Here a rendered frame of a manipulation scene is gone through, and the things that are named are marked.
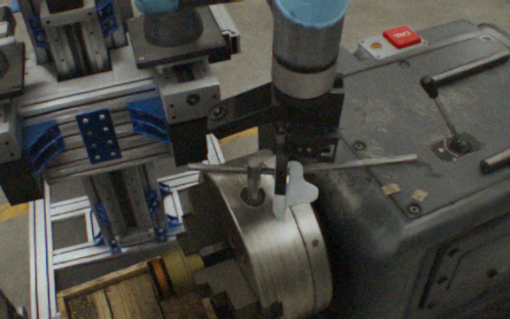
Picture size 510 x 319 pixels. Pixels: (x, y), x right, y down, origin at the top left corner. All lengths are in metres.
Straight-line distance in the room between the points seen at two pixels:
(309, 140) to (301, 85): 0.10
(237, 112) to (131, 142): 0.86
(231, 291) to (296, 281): 0.11
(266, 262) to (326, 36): 0.40
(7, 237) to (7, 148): 1.34
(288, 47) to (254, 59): 2.75
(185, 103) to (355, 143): 0.51
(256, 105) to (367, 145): 0.31
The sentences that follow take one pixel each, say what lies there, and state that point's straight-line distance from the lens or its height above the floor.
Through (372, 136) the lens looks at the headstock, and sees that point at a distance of 0.95.
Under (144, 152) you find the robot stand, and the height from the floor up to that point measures 0.84.
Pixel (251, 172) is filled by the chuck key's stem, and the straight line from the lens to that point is 0.81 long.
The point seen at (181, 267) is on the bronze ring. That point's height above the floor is 1.12.
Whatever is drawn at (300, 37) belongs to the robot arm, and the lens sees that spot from 0.57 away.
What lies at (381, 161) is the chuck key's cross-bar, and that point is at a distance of 0.81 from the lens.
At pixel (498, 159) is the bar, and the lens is 0.94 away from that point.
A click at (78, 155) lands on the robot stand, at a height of 0.89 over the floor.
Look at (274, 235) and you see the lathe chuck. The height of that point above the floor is 1.21.
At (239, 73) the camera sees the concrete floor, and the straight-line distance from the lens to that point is 3.23.
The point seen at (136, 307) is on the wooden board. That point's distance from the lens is 1.19.
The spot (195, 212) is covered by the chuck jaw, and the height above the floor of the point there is 1.17.
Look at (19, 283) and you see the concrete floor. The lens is 2.48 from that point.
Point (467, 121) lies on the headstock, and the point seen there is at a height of 1.25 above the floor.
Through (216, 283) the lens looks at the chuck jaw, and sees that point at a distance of 0.93.
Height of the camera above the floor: 1.89
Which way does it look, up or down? 45 degrees down
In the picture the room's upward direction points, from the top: 4 degrees counter-clockwise
